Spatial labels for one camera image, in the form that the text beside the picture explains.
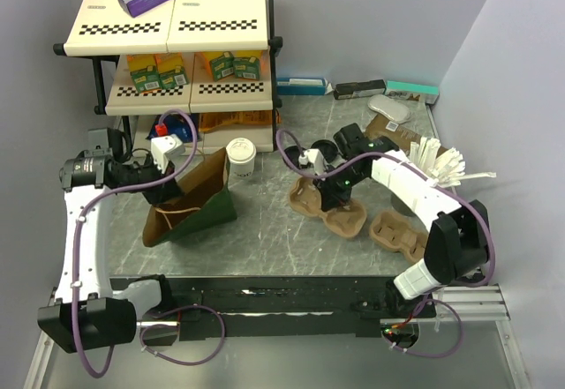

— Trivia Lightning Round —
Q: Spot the blue snack bag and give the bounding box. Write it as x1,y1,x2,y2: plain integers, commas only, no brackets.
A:
147,115,198,143

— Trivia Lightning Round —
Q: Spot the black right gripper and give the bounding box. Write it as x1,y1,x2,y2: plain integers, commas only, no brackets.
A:
313,161,367,211

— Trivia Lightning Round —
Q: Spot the blue flat box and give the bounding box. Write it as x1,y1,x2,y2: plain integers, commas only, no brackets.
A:
276,78,333,96

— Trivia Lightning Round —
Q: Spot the metal straw holder cup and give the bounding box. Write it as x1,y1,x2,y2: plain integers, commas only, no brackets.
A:
390,193,416,217

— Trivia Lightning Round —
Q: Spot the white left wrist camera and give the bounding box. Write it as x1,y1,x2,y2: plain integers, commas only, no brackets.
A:
150,135,185,174

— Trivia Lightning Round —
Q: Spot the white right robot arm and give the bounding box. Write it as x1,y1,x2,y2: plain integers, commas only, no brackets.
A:
314,123,494,317

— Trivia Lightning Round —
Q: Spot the brown pulp cup carrier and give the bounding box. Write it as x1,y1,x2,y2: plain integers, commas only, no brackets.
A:
369,210,428,264

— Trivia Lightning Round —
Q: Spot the green yellow carton far left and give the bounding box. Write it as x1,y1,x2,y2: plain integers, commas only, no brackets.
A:
126,54,162,94

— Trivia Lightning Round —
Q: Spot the teal flat box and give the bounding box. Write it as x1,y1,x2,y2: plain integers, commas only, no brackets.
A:
385,80,440,105

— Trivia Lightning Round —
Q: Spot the orange snack bag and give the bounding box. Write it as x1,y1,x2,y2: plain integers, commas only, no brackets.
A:
199,110,273,132

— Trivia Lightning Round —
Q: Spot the aluminium rail frame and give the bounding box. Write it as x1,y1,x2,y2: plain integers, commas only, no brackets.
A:
25,286,530,388

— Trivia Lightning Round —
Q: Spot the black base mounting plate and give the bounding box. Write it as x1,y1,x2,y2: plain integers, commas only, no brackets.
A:
108,275,487,341

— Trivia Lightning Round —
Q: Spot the white paper coffee cup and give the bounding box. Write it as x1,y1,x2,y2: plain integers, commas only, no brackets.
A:
226,138,257,177

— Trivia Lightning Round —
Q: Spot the beige three-tier shelf rack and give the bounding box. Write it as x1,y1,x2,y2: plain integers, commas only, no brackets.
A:
53,0,283,153

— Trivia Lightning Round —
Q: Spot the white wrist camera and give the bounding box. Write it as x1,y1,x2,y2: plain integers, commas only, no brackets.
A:
298,148,328,176
150,135,185,174

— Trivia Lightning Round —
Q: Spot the white plastic cup lid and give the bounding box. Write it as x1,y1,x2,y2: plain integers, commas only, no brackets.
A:
226,138,257,164

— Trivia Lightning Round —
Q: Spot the brown green paper bag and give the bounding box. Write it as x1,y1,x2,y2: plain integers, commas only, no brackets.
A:
142,148,237,247

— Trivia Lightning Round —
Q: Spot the white oval pouch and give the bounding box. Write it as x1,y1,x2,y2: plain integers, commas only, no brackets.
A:
367,94,411,123

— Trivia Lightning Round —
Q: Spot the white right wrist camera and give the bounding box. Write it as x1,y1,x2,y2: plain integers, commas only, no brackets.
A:
298,148,328,176

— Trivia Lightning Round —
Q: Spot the brown kraft coffee pouch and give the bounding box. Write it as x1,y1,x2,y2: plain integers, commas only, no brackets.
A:
364,115,422,153

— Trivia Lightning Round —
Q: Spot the black cup lid stack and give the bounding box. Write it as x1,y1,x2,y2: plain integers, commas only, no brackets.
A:
284,145,310,169

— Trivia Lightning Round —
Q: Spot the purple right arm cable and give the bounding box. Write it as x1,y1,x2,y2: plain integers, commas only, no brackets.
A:
275,129,498,358

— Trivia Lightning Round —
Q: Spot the black flat box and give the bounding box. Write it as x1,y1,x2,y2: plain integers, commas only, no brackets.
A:
333,79,387,100

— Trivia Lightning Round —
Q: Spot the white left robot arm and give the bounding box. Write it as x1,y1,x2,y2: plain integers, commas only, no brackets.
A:
37,149,180,353

